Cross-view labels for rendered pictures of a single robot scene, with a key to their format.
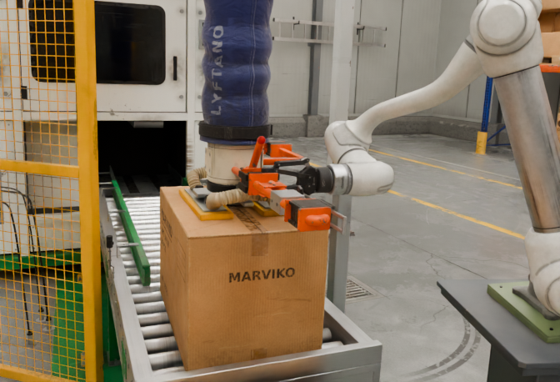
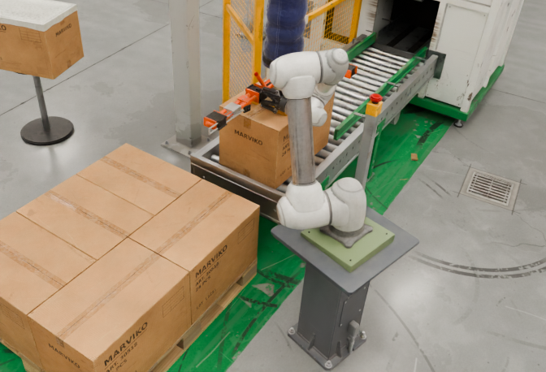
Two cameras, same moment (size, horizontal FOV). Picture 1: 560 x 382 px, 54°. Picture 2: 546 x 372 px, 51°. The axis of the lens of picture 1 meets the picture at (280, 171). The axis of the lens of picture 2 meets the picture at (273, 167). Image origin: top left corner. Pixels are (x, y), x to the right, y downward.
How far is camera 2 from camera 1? 2.39 m
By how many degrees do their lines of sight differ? 53
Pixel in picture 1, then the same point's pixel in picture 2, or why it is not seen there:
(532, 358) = (278, 232)
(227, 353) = (233, 163)
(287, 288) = (258, 149)
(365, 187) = not seen: hidden behind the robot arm
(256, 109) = (279, 53)
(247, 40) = (275, 15)
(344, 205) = (368, 123)
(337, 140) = not seen: hidden behind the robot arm
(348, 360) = (273, 196)
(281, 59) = not seen: outside the picture
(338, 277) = (360, 164)
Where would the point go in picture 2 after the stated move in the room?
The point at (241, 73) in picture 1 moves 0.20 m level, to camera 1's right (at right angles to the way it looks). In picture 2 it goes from (272, 32) to (296, 46)
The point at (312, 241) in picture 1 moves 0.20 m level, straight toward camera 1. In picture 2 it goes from (270, 133) to (237, 143)
